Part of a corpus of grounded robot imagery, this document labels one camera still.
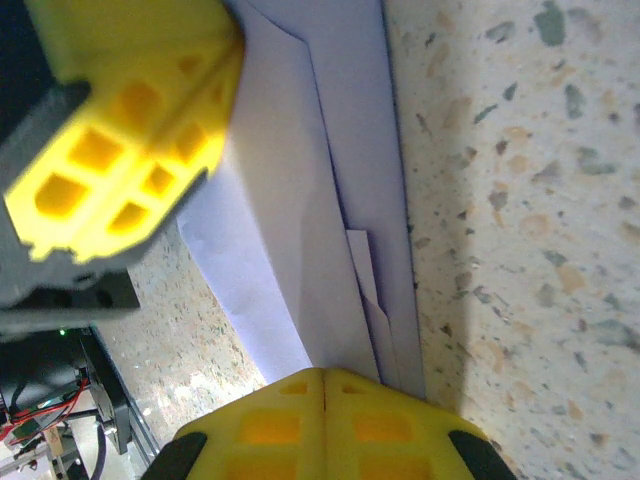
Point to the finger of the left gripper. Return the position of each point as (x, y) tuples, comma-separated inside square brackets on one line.
[(125, 125)]

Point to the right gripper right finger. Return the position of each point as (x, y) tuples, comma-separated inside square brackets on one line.
[(390, 435)]

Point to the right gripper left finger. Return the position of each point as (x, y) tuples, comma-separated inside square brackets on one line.
[(270, 435)]

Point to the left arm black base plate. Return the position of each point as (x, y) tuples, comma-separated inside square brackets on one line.
[(112, 400)]

